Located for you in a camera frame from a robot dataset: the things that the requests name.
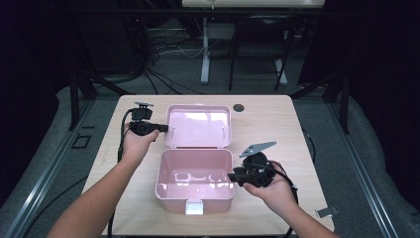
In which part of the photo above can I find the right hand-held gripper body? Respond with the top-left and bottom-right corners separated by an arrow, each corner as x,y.
239,141 -> 277,189

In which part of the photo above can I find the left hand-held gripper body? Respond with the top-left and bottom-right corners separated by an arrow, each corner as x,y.
128,100 -> 156,137

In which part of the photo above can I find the pink storage box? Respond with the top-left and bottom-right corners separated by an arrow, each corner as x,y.
154,103 -> 237,216

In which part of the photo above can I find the person's left hand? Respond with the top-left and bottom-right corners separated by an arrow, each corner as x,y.
121,122 -> 160,167

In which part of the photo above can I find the person's right hand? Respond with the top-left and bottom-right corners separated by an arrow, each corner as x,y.
243,160 -> 298,216

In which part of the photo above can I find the metal table clip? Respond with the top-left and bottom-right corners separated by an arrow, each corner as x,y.
315,205 -> 341,219

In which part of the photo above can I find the white desk leg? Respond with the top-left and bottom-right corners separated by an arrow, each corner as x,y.
200,17 -> 211,85
273,31 -> 289,86

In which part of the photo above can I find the black chair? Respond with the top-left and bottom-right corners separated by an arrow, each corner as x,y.
228,13 -> 295,92

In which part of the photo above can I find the white background desk top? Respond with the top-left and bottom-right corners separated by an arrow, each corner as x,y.
181,0 -> 327,9

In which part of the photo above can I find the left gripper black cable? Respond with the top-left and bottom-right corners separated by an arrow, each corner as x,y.
106,108 -> 137,238

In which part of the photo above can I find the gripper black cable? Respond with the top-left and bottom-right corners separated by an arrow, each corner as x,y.
250,161 -> 300,238
106,108 -> 137,238

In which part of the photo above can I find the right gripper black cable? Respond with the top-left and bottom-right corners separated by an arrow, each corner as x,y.
250,161 -> 300,238

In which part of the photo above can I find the black cable beside table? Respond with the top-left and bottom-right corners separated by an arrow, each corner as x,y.
301,127 -> 317,165

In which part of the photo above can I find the black frame post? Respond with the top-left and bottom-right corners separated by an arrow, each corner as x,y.
67,70 -> 81,132
339,71 -> 351,135

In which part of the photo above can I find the bundle of floor cables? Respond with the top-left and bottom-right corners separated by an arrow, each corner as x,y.
142,31 -> 207,97

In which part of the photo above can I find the aluminium floor rail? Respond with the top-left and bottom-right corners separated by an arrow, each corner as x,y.
326,98 -> 401,238
2,98 -> 96,238

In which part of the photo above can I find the black floor cable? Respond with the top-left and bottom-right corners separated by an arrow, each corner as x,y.
22,175 -> 89,238

